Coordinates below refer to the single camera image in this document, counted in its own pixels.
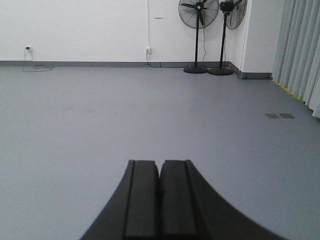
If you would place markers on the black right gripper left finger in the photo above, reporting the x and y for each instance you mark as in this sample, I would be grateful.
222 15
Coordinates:
131 212

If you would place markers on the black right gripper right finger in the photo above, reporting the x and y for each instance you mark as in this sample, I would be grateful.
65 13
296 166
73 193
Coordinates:
191 209

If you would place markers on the grey floor hatch plates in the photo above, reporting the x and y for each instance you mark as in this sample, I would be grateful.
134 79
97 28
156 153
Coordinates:
279 115

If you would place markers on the grey pleated curtain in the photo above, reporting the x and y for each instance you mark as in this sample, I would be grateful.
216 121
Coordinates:
296 66

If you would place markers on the white wall power outlet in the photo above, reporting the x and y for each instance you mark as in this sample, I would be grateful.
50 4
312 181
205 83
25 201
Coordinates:
148 50

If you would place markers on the black pedestal fan left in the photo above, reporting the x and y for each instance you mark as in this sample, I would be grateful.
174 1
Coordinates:
197 14

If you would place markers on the black pedestal fan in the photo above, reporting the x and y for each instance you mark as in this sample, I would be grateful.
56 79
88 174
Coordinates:
233 14
197 14

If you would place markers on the white plug adapter with cable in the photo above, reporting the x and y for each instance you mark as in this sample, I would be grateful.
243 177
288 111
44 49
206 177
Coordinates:
29 66

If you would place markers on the black pedestal fan right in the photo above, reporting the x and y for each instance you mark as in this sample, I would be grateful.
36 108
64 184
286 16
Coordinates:
233 14

